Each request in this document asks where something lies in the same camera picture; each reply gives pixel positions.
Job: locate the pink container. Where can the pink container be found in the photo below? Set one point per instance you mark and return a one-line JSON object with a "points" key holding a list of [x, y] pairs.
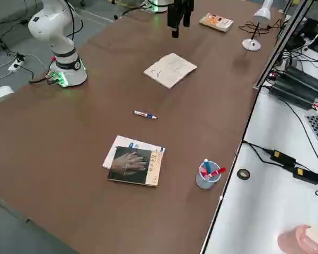
{"points": [[289, 240]]}

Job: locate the blue pen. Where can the blue pen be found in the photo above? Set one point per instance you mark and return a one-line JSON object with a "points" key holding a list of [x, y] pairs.
{"points": [[207, 166]]}

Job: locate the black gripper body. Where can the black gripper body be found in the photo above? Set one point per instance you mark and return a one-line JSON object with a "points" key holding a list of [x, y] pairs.
{"points": [[184, 3]]}

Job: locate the white lined notebook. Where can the white lined notebook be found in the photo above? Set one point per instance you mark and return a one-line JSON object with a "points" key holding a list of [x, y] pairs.
{"points": [[172, 70]]}

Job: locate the clear plastic pen cup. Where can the clear plastic pen cup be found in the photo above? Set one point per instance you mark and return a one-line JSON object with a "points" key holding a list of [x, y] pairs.
{"points": [[205, 183]]}

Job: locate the white blue book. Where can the white blue book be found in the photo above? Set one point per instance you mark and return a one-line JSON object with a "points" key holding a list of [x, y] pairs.
{"points": [[122, 141]]}

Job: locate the white box with yellow label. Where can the white box with yellow label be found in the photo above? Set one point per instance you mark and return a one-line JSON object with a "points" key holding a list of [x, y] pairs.
{"points": [[0, 95]]}

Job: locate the black power adapter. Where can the black power adapter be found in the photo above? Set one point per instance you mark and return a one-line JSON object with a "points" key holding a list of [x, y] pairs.
{"points": [[282, 157], [306, 175]]}

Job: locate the circuit board with red light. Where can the circuit board with red light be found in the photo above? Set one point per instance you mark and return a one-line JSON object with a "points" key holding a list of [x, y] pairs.
{"points": [[271, 75]]}

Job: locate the black finned power supply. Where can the black finned power supply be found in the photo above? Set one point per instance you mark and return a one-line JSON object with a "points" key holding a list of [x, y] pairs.
{"points": [[304, 78], [294, 94]]}

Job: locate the white desk lamp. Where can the white desk lamp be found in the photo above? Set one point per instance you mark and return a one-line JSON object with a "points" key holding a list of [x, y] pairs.
{"points": [[262, 12]]}

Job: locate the aluminium frame post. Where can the aluminium frame post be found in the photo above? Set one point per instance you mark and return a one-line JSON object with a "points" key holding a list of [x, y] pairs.
{"points": [[281, 39]]}

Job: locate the blue white marker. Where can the blue white marker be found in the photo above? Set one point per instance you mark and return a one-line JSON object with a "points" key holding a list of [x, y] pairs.
{"points": [[144, 114]]}

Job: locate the black tape roll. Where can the black tape roll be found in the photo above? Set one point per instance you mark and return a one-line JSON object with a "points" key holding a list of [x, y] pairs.
{"points": [[238, 173]]}

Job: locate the dark book with hands cover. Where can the dark book with hands cover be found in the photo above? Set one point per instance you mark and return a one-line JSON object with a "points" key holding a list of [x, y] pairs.
{"points": [[130, 166]]}

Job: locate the white power strip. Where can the white power strip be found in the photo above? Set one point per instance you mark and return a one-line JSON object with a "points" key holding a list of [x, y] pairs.
{"points": [[14, 66]]}

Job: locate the yellow illustrated book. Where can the yellow illustrated book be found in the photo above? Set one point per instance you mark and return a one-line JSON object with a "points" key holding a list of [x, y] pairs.
{"points": [[217, 22]]}

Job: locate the red capped marker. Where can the red capped marker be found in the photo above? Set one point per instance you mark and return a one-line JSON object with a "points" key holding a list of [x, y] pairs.
{"points": [[217, 172]]}

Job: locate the black electronic device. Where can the black electronic device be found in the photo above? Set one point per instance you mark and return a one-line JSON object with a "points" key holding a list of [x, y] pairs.
{"points": [[311, 26]]}

